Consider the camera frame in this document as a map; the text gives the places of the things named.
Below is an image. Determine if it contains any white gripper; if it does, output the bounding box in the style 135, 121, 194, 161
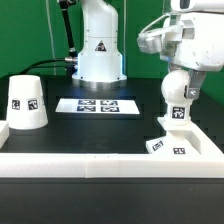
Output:
160, 12, 224, 100

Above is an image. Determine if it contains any black cable bundle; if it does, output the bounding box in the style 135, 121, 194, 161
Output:
19, 57, 78, 76

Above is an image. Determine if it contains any white lamp base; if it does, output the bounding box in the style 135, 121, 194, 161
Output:
146, 117, 199, 157

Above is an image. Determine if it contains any white lamp bulb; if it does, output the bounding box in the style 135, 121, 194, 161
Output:
161, 70, 192, 125

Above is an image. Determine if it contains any white lamp shade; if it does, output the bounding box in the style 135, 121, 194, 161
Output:
6, 75, 48, 130

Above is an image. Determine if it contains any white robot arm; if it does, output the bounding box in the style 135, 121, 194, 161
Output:
74, 0, 224, 99

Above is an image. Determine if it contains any white marker sheet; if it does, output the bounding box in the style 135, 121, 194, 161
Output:
56, 98, 139, 115

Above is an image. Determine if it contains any white fence wall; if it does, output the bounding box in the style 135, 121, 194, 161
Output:
0, 122, 224, 178

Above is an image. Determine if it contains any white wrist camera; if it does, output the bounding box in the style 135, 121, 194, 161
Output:
137, 25, 182, 54

